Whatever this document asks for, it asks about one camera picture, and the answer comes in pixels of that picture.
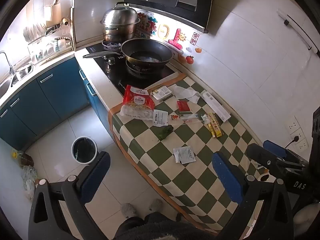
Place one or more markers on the white wall bar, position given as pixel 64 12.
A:
pixel 297 30

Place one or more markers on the pink wall sticker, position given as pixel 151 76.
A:
pixel 176 41

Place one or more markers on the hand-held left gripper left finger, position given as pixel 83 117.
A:
pixel 96 180

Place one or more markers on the round white bin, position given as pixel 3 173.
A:
pixel 83 151

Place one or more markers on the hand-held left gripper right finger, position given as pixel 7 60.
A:
pixel 226 180

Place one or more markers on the white wall socket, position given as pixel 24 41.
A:
pixel 293 122
pixel 297 133
pixel 303 145

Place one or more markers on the green checked tablecloth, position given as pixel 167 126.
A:
pixel 155 155

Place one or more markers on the steel faucet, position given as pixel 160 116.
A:
pixel 6 57

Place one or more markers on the green vegetable leaf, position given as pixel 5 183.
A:
pixel 165 132

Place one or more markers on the white tissue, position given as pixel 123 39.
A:
pixel 186 93

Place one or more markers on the torn white packet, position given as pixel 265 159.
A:
pixel 185 155

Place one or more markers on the steel sink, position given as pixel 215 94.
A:
pixel 7 85

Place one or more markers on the yellow packet strip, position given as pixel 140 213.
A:
pixel 214 126

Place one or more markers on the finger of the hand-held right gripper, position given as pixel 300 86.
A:
pixel 258 153
pixel 274 146

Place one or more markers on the yellow frame wall sticker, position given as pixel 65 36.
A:
pixel 163 32

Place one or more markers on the red snack bag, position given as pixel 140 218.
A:
pixel 137 102

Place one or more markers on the long clear wrapper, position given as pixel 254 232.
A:
pixel 186 117

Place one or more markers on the grey fluffy slipper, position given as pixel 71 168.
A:
pixel 128 210
pixel 156 205

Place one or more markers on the black range hood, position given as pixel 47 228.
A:
pixel 160 2

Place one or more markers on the person's dark fleece clothing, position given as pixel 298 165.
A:
pixel 155 227

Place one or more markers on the blue kitchen cabinet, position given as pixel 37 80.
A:
pixel 50 97

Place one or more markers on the small brown cup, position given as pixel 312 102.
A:
pixel 264 177

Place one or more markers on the red fruit wall sticker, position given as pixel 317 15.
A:
pixel 189 59

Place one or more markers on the red sachet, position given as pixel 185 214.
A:
pixel 183 106

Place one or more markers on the dish rack with bowls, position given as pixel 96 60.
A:
pixel 47 45

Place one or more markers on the steel bowl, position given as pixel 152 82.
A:
pixel 23 71

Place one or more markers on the black gas stove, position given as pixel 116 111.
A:
pixel 117 76

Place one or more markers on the white printed sachet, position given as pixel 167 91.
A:
pixel 160 118

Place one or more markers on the small white box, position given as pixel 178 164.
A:
pixel 162 93

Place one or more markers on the long white paper box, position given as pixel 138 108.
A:
pixel 215 106

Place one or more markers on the cooking oil bottle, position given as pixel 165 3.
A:
pixel 23 158

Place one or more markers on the black wok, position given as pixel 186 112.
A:
pixel 147 52

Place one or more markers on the chopstick holder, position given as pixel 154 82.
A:
pixel 53 8

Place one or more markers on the red square wall sticker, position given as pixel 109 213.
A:
pixel 194 38

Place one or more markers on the clear plastic bags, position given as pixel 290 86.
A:
pixel 30 180

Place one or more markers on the steel steamer pot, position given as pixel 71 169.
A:
pixel 120 20

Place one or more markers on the colourful letter wall stickers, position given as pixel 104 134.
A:
pixel 147 25

